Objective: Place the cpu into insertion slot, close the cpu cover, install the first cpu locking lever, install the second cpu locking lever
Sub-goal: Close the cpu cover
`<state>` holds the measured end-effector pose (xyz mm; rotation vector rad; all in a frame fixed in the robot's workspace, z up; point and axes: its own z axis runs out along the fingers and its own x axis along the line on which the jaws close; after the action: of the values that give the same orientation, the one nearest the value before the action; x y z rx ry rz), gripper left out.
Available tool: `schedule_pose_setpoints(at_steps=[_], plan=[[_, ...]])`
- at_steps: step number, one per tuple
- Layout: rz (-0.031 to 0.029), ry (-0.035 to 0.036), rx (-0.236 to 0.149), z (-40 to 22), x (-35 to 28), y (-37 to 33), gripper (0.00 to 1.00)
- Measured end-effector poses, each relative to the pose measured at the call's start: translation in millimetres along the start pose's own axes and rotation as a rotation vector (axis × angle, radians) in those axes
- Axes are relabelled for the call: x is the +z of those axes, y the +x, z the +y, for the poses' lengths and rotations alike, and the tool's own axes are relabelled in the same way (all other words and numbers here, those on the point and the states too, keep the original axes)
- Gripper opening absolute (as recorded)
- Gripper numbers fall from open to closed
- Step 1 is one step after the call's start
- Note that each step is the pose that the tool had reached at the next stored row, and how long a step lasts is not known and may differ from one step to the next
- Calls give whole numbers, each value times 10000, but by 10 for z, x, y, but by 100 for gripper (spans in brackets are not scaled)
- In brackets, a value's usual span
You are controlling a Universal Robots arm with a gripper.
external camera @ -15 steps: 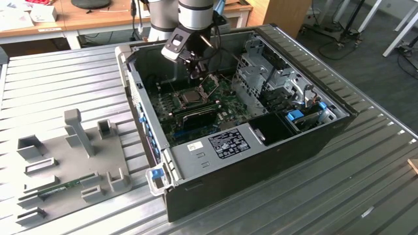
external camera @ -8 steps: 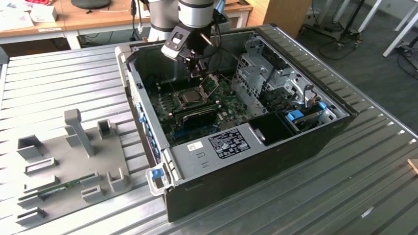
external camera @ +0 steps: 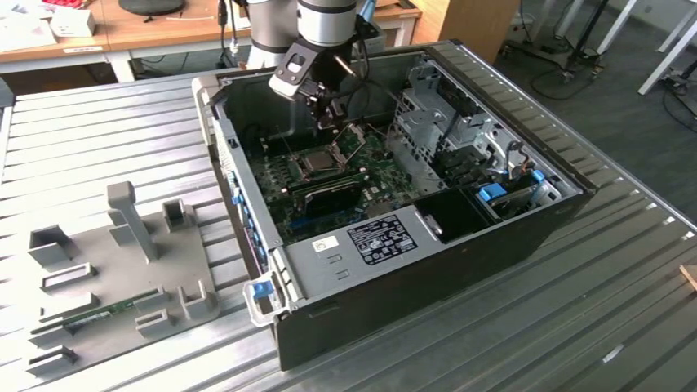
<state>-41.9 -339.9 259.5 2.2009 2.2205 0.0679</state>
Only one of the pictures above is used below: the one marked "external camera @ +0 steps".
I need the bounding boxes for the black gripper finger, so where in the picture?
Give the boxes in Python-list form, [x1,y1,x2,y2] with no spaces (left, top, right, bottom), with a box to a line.
[318,100,349,131]

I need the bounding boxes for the metal socket cover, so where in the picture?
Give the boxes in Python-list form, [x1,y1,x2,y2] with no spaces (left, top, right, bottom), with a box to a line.
[329,121,367,167]

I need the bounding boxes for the silver CPU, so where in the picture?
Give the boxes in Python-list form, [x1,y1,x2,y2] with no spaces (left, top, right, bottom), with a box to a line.
[301,152,337,173]

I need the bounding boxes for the CPU socket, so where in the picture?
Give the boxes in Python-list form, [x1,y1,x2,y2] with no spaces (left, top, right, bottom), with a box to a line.
[290,145,349,184]

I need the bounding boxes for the blue expansion slot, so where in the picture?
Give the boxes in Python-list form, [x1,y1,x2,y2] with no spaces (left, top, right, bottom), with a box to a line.
[289,212,330,233]

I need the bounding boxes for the black wrist-mounted box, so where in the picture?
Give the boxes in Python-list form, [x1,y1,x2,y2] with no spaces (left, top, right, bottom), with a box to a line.
[354,15,383,53]

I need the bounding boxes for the metal drive cage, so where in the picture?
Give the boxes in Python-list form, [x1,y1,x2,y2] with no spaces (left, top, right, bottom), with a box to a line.
[389,55,502,193]

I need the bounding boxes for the green RAM stick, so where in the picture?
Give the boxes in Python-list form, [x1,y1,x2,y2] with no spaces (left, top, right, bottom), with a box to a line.
[285,173,365,195]
[58,296,143,330]

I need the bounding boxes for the green motherboard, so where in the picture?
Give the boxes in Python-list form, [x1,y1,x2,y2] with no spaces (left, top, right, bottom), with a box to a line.
[247,122,453,246]

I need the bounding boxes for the black graphics card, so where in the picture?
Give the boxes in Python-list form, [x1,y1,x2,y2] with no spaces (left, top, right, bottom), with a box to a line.
[301,181,365,221]

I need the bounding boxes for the wooden cabinet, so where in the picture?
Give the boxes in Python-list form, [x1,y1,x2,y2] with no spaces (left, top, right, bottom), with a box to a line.
[438,0,518,65]

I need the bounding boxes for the wooden desk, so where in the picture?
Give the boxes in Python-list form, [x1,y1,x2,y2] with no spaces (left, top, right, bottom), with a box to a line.
[0,0,134,82]
[99,0,423,82]

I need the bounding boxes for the hard disk in blue carrier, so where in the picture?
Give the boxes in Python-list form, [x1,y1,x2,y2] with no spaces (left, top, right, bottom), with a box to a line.
[473,182,541,222]

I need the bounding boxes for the grey power supply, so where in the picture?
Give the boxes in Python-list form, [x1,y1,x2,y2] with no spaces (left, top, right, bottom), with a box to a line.
[279,203,447,301]

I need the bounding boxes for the black round pad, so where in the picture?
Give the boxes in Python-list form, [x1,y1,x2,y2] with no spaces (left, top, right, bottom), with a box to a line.
[117,0,185,16]

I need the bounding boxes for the black wheeled stand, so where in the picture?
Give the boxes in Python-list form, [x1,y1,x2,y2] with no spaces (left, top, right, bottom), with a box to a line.
[497,0,614,85]

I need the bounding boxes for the black PC case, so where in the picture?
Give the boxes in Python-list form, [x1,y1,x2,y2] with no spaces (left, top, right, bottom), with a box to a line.
[190,39,599,372]

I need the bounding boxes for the white cardboard box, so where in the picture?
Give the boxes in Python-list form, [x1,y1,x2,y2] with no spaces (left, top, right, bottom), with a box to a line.
[47,7,97,38]

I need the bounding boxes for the grey parts rack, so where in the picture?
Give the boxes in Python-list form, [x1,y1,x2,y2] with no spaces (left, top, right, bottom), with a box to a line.
[23,181,222,379]

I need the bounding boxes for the white paper sheets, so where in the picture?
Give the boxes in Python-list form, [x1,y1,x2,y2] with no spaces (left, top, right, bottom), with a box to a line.
[0,3,55,53]

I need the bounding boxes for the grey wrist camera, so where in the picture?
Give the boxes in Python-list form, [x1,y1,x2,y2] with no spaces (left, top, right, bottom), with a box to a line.
[267,42,321,101]

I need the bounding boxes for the black disk wire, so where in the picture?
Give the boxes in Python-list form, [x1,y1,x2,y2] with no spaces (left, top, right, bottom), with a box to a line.
[503,140,533,180]

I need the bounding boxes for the white table frame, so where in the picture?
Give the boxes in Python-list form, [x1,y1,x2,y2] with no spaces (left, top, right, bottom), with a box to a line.
[635,22,697,96]
[595,0,639,55]

